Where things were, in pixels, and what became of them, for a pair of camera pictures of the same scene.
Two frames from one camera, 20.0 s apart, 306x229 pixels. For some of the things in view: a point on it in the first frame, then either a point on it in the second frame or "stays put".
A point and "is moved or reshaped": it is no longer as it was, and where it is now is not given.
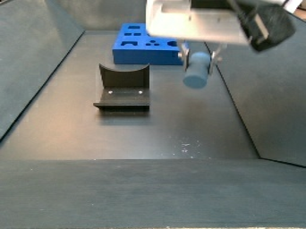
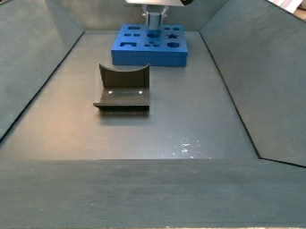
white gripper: [197, 21] -> [161, 2]
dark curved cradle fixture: [126, 89] stays put
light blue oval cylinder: [197, 72] is moved or reshaped
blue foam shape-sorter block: [139, 48] stays put
